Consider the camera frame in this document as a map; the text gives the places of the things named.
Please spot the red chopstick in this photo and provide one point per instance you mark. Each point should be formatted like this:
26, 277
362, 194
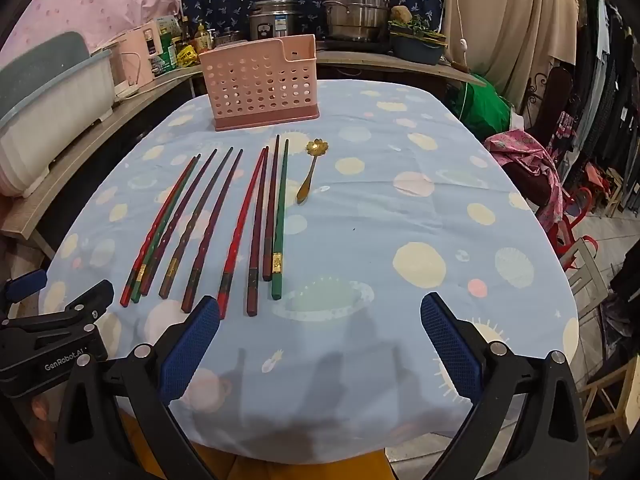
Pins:
243, 235

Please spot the beige curtain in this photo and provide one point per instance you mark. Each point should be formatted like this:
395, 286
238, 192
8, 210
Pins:
505, 25

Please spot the green plastic bag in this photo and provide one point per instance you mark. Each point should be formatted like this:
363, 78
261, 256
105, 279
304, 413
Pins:
485, 105

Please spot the row of lacquered chopsticks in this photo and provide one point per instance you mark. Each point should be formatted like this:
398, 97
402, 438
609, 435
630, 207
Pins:
158, 232

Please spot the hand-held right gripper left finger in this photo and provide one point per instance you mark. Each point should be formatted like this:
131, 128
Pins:
192, 345

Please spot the pink floral cloth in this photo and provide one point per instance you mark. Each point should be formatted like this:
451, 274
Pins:
530, 155

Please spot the dark maroon chopstick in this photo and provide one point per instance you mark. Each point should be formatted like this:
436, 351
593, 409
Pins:
259, 235
214, 230
185, 210
272, 210

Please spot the white dish box blue lid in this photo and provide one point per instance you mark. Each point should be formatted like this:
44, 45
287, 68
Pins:
45, 120

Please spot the dark sauce bottle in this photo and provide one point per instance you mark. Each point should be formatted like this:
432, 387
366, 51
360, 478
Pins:
185, 32

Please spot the wooden stool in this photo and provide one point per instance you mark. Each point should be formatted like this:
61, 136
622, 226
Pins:
615, 405

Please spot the yellow snack packet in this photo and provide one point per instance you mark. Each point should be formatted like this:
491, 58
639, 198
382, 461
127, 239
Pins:
187, 55

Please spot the red plastic stool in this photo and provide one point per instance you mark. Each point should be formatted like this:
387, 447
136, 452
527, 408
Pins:
570, 220

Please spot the green chopstick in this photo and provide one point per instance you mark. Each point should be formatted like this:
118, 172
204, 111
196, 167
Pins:
171, 220
281, 220

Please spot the pink perforated utensil holder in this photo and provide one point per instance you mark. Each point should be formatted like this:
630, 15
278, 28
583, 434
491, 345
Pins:
260, 85

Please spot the wooden side shelf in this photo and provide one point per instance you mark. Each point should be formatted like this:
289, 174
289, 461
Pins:
90, 145

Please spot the pink spotted curtain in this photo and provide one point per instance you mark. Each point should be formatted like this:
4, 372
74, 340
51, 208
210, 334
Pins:
90, 0

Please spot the steel rice cooker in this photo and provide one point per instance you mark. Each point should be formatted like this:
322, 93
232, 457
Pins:
272, 20

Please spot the stacked steel steamer pot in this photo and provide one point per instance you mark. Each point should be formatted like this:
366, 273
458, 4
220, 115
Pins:
355, 7

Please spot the hanging clothes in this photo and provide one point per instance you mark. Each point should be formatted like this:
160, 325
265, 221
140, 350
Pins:
610, 85

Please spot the wooden counter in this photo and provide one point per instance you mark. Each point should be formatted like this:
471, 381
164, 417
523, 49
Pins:
390, 62

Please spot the green tin can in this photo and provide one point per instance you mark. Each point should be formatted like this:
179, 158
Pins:
165, 45

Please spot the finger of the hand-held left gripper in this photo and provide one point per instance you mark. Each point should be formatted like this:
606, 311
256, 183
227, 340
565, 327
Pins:
25, 282
85, 300

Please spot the gold flower-shaped spoon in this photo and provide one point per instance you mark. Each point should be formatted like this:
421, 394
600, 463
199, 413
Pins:
306, 180

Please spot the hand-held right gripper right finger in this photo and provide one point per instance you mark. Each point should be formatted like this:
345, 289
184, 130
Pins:
450, 345

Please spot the leafy green vegetables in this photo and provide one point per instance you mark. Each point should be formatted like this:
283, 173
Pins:
415, 26

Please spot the person's left hand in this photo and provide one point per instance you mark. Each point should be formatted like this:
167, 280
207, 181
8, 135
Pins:
45, 422

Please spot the yellow pump bottle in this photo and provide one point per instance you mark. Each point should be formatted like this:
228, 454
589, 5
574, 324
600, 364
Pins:
201, 35

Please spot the black induction cooker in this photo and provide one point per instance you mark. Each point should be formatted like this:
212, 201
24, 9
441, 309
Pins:
350, 45

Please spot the dark metal chair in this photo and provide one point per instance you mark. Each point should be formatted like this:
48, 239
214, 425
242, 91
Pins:
555, 105

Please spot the brown chopstick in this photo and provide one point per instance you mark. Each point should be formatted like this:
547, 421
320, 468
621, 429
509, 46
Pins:
199, 220

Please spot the pink electric kettle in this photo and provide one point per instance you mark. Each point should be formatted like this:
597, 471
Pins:
140, 55

